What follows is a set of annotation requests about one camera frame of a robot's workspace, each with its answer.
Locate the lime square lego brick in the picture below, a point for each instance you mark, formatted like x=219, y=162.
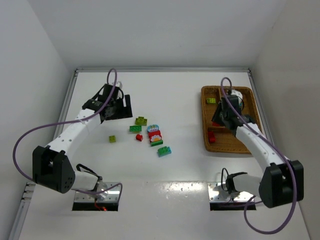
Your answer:
x=112, y=138

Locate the lime hollow lego brick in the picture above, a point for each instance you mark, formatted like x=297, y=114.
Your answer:
x=141, y=121

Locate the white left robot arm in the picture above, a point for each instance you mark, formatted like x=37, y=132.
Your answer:
x=52, y=164

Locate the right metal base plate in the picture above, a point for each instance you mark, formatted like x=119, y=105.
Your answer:
x=218, y=196

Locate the red long lego brick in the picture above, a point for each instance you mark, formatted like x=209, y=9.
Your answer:
x=211, y=137

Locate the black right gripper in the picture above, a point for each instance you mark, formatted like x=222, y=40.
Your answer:
x=221, y=117

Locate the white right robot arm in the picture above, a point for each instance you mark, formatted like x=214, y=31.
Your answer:
x=282, y=181

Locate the green and blue lego stack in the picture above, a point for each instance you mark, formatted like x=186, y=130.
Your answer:
x=163, y=151

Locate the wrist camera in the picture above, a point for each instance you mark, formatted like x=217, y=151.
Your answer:
x=239, y=96
x=119, y=84

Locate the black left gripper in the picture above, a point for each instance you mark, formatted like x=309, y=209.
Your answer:
x=122, y=111

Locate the red flower picture lego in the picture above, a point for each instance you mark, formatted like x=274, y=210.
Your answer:
x=155, y=136

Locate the red curved lego brick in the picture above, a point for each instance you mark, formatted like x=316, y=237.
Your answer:
x=216, y=124

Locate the green long lego brick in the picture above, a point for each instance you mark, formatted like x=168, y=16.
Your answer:
x=135, y=128

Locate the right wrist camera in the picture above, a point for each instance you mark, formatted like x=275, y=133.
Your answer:
x=239, y=96

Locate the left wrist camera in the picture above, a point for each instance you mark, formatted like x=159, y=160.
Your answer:
x=119, y=84

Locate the small red lego brick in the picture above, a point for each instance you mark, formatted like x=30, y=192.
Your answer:
x=139, y=137

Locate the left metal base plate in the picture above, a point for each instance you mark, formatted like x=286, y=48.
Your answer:
x=109, y=193

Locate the lime lego brick in basket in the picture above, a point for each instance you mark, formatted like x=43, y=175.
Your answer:
x=210, y=100

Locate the wicker divided basket tray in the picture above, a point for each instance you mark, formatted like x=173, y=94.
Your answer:
x=226, y=141

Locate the metal base plate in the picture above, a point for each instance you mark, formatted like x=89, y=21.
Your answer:
x=218, y=196
x=109, y=193

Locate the green flat lego base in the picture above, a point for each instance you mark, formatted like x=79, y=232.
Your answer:
x=156, y=143

